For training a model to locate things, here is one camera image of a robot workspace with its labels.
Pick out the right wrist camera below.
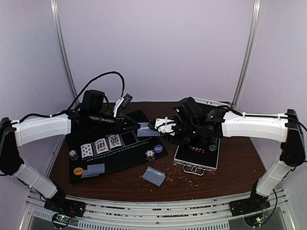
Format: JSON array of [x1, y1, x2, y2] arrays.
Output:
[[173, 97, 200, 122]]

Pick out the black poker mat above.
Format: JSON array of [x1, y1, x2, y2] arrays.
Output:
[[67, 109, 169, 184]]

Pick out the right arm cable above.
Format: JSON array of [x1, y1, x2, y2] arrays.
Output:
[[287, 115, 307, 135]]

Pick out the playing card deck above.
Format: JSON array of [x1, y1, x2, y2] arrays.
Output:
[[137, 127, 160, 137]]

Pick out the aluminium frame post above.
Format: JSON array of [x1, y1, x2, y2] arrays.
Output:
[[50, 0, 77, 99], [232, 0, 262, 108]]

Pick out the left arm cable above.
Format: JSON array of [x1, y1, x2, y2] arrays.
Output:
[[19, 70, 127, 120]]

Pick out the aluminium poker case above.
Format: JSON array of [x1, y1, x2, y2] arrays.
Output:
[[174, 97, 232, 176]]

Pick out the red dice in case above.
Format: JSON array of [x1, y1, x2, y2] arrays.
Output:
[[189, 146, 206, 153]]

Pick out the right aluminium frame post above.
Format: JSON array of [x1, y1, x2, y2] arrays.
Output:
[[232, 0, 262, 108]]

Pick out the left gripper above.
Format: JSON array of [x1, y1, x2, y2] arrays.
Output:
[[89, 110, 140, 135]]

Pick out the purple small blind button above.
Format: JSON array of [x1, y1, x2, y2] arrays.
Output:
[[153, 145, 164, 153]]

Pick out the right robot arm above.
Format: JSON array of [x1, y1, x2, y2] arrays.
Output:
[[154, 106, 306, 212]]

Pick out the face-up community card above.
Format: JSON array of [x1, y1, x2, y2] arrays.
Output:
[[81, 144, 94, 160], [95, 138, 109, 155], [108, 134, 122, 149]]

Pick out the chip row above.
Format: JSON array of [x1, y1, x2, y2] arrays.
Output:
[[208, 138, 218, 152]]

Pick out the left aluminium frame post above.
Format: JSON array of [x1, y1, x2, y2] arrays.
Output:
[[50, 0, 77, 99]]

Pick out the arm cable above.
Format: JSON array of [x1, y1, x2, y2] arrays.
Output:
[[19, 70, 127, 120], [287, 115, 307, 135]]

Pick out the poker chip stack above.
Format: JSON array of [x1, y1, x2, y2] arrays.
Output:
[[69, 149, 79, 161], [145, 150, 155, 162]]

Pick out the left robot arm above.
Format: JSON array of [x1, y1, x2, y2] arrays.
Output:
[[0, 111, 140, 213]]

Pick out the orange big blind button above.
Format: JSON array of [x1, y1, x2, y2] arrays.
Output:
[[73, 167, 83, 176]]

